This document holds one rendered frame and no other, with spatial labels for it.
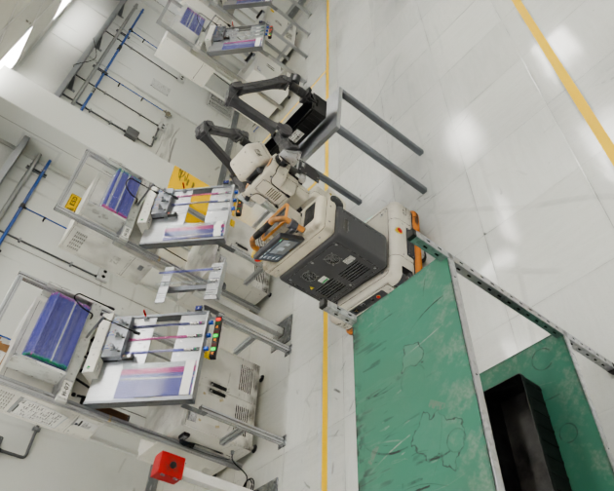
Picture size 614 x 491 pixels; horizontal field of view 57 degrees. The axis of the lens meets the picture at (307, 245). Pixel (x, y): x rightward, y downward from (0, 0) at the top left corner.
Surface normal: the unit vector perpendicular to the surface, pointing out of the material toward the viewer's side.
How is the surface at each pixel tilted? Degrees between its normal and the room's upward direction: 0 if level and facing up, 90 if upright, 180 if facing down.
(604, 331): 0
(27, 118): 90
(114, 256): 90
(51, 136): 90
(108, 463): 90
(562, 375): 0
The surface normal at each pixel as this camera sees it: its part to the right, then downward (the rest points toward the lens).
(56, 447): 0.61, -0.57
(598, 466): -0.78, -0.46
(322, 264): -0.08, 0.73
